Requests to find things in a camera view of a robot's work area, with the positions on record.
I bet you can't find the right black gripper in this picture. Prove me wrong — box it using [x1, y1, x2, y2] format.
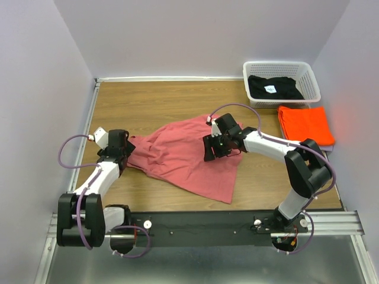
[202, 131, 231, 162]

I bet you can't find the pink t shirt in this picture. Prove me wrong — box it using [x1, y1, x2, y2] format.
[127, 115, 242, 204]

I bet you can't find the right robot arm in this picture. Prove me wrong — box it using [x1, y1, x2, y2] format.
[203, 113, 333, 232]

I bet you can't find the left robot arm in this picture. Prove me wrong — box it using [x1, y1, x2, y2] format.
[56, 127, 135, 250]

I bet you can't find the black t shirt in basket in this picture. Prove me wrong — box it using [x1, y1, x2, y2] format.
[248, 75, 304, 100]

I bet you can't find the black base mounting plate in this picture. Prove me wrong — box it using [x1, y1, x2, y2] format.
[97, 209, 309, 249]

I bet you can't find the white plastic laundry basket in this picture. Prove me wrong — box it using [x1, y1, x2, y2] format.
[243, 61, 321, 108]

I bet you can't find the folded orange t shirt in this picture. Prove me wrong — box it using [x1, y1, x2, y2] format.
[278, 106, 335, 147]

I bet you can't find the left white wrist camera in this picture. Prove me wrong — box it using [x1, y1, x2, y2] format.
[88, 127, 108, 150]

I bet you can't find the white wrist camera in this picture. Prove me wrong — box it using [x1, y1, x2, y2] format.
[88, 127, 108, 150]
[206, 116, 221, 137]

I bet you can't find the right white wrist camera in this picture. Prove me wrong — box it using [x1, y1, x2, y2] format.
[206, 116, 221, 137]

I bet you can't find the aluminium frame rail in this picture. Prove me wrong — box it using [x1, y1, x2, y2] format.
[36, 80, 378, 283]

